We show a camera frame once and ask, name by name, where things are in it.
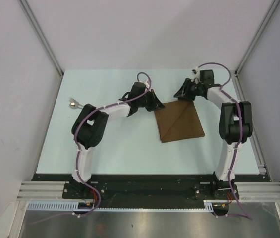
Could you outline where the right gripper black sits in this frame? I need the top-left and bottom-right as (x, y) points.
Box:
(174, 78), (203, 102)

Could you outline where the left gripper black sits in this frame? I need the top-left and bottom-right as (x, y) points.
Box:
(137, 89), (165, 112)

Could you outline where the brown cloth napkin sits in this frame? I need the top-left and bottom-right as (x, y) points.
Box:
(155, 100), (205, 143)

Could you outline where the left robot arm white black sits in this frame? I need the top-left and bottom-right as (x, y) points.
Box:
(69, 82), (165, 198)

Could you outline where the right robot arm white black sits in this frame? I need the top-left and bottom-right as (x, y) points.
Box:
(174, 69), (253, 199)

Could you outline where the silver metal spoon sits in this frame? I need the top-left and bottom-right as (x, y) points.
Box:
(70, 102), (83, 109)

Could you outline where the silver metal fork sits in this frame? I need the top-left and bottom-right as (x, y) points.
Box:
(69, 97), (83, 106)

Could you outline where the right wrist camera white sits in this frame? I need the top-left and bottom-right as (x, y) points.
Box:
(192, 67), (200, 76)

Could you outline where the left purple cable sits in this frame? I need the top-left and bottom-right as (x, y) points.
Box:
(30, 72), (153, 225)

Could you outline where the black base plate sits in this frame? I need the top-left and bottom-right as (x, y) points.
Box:
(32, 174), (270, 200)

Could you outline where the aluminium frame rail front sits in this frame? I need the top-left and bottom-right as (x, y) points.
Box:
(17, 181), (280, 202)

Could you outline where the aluminium frame post right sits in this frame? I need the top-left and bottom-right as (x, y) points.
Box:
(234, 0), (280, 76)

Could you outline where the aluminium frame post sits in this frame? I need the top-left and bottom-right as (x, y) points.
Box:
(234, 0), (280, 76)
(17, 0), (64, 78)

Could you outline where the white slotted cable duct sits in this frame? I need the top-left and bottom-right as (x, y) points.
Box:
(27, 200), (229, 213)

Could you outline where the aluminium frame post left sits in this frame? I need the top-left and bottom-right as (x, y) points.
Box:
(17, 0), (64, 78)

